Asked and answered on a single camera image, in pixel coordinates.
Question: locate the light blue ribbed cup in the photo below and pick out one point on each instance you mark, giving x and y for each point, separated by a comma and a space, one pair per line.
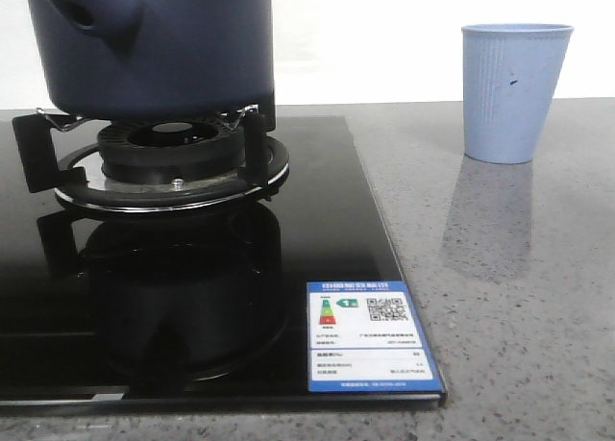
510, 72

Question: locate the black glass gas stove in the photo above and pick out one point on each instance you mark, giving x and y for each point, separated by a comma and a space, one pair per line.
196, 311

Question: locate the dark blue cooking pot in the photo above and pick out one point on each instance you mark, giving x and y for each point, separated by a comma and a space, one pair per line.
154, 59

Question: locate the blue energy label sticker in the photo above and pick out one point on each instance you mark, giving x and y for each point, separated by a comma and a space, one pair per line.
365, 336

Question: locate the black metal pot support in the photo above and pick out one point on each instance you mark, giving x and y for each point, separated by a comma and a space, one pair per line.
79, 181

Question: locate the black gas burner head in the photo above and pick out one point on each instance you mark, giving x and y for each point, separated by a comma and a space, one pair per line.
157, 153

